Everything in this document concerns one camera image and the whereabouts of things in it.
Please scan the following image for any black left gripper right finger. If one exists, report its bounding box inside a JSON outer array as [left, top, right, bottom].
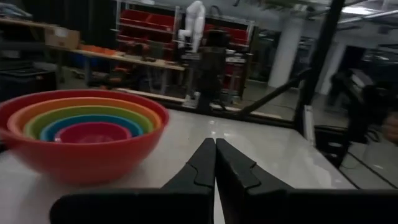
[[216, 138, 398, 224]]

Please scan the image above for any white pillar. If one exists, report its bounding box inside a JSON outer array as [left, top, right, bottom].
[[267, 17, 305, 90]]

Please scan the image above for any black frame post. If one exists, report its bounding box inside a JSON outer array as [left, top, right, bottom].
[[294, 0, 346, 133]]

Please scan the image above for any cardboard box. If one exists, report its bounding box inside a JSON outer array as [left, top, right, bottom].
[[44, 26, 81, 51]]

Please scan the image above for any wooden workbench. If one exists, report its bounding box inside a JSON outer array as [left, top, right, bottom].
[[70, 47, 187, 72]]

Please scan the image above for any black office chair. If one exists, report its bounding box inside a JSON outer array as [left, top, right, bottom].
[[328, 67, 386, 142]]

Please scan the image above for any green plastic bowl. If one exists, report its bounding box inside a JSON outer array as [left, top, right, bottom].
[[23, 105, 155, 140]]

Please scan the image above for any black storage bin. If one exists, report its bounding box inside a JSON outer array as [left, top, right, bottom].
[[0, 66, 58, 102]]

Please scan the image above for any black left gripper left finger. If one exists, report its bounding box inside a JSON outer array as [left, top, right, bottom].
[[49, 138, 216, 224]]

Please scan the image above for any teal plastic bowl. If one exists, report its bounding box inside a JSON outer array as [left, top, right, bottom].
[[39, 114, 144, 142]]

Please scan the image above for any black diagonal frame strut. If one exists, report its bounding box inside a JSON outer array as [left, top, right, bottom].
[[238, 68, 312, 118]]

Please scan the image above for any small pink plastic bowl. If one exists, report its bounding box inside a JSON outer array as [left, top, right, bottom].
[[53, 121, 132, 144]]

